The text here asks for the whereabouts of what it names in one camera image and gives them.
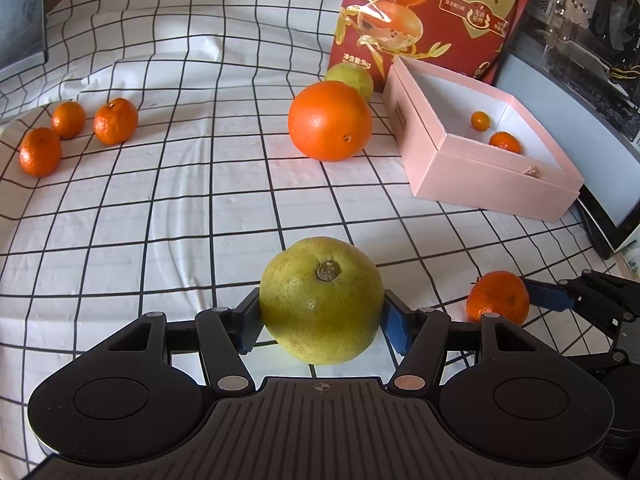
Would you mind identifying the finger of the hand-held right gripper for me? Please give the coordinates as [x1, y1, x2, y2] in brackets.
[520, 269, 640, 356]

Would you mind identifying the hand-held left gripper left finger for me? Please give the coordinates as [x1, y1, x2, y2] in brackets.
[106, 290, 263, 393]

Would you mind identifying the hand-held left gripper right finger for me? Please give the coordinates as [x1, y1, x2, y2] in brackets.
[384, 292, 546, 396]

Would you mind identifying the mandarin orange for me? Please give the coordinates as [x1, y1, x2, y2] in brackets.
[19, 127, 63, 178]
[465, 270, 531, 326]
[488, 131, 523, 155]
[94, 97, 139, 146]
[51, 101, 87, 140]

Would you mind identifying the large green pomelo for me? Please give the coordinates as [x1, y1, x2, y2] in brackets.
[259, 236, 385, 365]

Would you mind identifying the pink cardboard box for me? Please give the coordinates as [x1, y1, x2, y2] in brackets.
[382, 55, 586, 223]

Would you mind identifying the large orange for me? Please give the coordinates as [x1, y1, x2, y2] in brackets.
[287, 80, 374, 163]

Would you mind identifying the white checked tablecloth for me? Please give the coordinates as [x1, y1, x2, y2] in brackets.
[0, 0, 640, 461]

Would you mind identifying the black framed white panel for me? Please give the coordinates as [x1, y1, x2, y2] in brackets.
[492, 51, 640, 261]

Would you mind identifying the small green pomelo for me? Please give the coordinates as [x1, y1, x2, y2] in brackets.
[324, 62, 375, 102]

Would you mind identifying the computer case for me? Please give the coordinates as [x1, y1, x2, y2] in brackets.
[515, 0, 640, 148]

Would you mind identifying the red printed bag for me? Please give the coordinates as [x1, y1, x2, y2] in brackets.
[327, 0, 543, 93]

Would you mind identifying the shiny metal appliance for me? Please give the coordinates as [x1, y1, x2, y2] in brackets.
[0, 0, 49, 75]

